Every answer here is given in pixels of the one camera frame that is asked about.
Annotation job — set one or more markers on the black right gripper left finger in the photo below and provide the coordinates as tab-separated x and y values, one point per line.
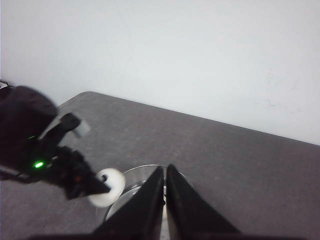
142	215

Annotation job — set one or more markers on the panda bun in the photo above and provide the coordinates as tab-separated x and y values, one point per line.
115	180

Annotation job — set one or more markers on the stainless steel steamer pot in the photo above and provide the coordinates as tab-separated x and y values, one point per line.
134	179

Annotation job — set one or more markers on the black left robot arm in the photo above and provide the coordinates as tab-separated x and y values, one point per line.
25	115

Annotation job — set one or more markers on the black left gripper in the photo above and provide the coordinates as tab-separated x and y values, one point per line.
60	165

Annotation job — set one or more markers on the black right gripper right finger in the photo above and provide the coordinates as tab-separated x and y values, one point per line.
188	213

